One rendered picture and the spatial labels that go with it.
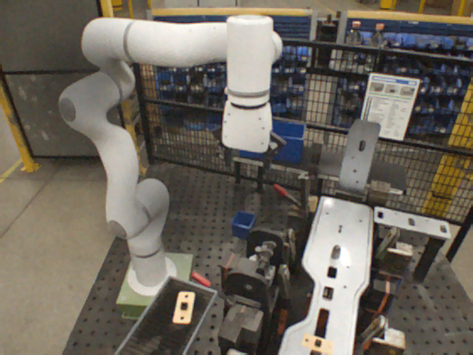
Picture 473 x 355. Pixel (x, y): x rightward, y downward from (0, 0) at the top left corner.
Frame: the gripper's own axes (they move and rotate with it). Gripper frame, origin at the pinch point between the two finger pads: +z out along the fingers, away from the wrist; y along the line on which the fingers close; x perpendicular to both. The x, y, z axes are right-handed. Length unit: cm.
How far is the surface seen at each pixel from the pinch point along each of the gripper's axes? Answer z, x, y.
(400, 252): 40, 28, 46
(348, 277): 45, 15, 30
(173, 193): 75, 67, -68
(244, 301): 37.2, -9.9, 3.5
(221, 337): 35.4, -22.9, 2.4
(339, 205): 45, 51, 23
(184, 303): 27.8, -22.0, -7.4
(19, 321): 145, -9, -147
